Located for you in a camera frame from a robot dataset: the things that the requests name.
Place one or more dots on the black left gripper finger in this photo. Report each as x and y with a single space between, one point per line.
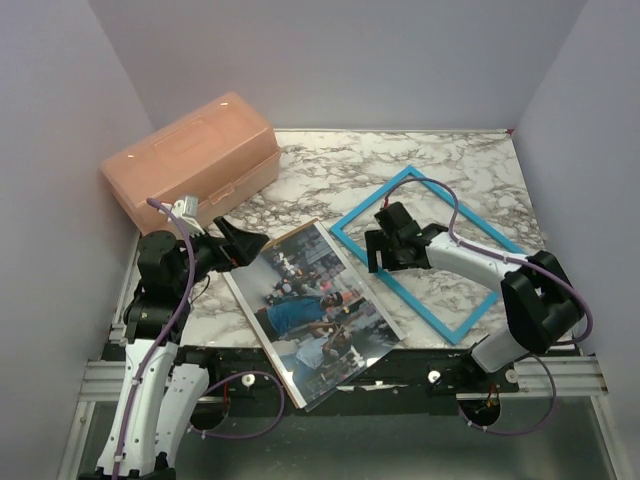
228 231
244 247

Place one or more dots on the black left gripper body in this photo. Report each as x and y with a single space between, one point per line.
210 254

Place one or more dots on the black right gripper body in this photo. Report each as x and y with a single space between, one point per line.
394 259

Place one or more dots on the blue wooden picture frame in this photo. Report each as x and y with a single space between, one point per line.
448 327

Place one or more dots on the printed photo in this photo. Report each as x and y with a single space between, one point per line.
302 279

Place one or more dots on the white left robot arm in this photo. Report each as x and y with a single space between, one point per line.
162 379

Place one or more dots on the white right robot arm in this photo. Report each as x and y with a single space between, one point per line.
539 301

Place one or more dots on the translucent orange plastic box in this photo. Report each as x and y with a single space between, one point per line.
222 153

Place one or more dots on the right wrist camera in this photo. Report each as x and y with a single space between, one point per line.
394 220

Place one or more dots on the aluminium mounting rail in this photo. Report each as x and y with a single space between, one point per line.
573 375

